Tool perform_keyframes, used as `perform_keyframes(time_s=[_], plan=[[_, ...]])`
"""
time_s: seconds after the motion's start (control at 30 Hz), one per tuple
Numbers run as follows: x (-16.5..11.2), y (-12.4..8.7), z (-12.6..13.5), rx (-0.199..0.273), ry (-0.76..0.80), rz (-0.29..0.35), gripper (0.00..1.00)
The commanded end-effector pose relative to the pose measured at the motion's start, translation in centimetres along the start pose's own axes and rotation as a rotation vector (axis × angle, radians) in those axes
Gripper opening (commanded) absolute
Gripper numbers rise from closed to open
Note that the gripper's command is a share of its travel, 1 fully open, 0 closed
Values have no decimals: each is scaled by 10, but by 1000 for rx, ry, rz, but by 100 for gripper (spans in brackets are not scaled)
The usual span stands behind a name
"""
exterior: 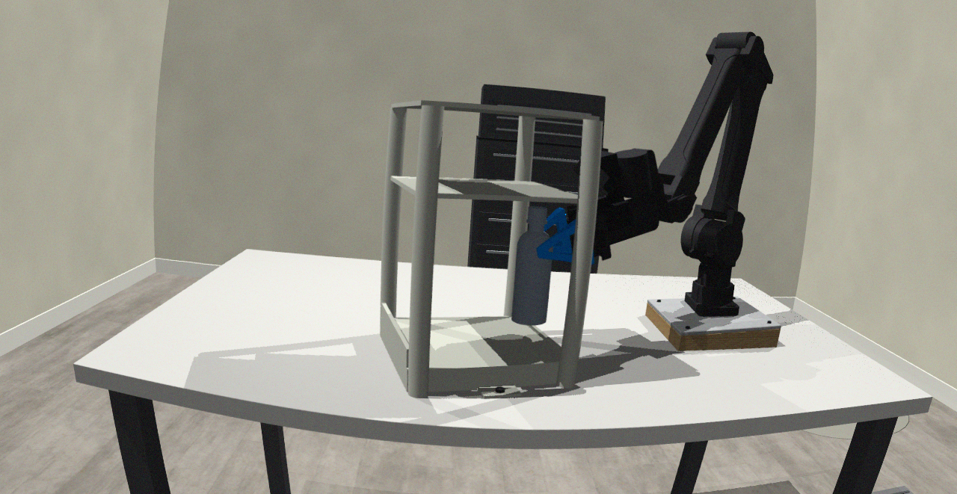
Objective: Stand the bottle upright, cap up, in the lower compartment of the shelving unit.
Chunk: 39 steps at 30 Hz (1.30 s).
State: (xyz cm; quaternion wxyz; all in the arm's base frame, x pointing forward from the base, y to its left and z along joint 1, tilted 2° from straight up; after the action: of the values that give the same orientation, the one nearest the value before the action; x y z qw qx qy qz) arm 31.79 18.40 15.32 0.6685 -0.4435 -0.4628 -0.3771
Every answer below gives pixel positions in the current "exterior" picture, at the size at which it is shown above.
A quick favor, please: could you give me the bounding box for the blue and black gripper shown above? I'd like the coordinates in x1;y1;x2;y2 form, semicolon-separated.
537;204;633;265

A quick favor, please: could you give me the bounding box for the grey bottle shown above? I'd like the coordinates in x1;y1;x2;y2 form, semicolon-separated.
511;206;552;326

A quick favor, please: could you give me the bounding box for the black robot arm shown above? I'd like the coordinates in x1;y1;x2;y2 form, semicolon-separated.
597;32;773;317

